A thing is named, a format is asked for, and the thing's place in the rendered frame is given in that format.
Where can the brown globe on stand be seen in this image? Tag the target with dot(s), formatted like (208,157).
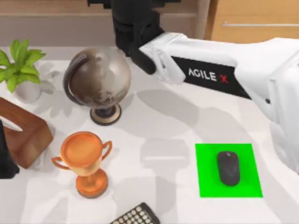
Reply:
(100,77)

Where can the wooden cupboard door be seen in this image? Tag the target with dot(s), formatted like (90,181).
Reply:
(252,11)

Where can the green plant in white pot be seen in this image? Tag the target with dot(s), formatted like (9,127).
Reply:
(19,67)

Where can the bronze trophy cup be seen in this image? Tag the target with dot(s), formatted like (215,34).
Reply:
(81,151)

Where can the white tissue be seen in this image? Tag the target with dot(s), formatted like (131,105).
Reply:
(11,125)

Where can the wooden tissue box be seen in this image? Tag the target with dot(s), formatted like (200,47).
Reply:
(25,142)

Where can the green mouse pad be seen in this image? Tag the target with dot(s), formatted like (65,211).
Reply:
(205,172)

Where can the black computer mouse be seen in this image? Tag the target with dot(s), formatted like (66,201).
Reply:
(229,169)

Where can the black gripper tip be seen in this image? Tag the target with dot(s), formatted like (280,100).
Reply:
(5,158)

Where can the black calculator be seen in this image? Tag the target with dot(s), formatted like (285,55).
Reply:
(137,214)

